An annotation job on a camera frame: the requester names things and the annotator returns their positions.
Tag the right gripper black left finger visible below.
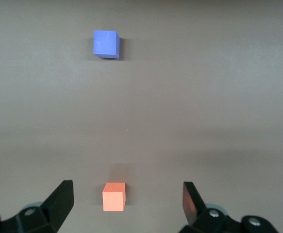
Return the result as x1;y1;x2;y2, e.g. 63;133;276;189
0;180;74;233

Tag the purple foam block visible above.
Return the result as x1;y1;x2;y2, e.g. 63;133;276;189
93;30;121;60

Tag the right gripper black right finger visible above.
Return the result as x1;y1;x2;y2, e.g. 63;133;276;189
180;182;280;233

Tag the orange foam block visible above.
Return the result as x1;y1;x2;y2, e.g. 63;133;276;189
102;182;127;212

